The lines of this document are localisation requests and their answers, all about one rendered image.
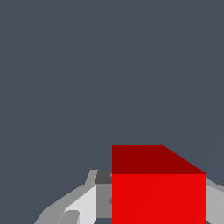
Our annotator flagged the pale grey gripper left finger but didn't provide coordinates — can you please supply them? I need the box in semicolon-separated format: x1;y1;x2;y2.
34;169;113;224

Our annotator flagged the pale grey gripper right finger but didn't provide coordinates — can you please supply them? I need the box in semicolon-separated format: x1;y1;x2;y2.
206;178;224;224

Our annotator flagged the red cube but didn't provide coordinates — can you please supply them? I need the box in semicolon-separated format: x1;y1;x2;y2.
111;144;207;224

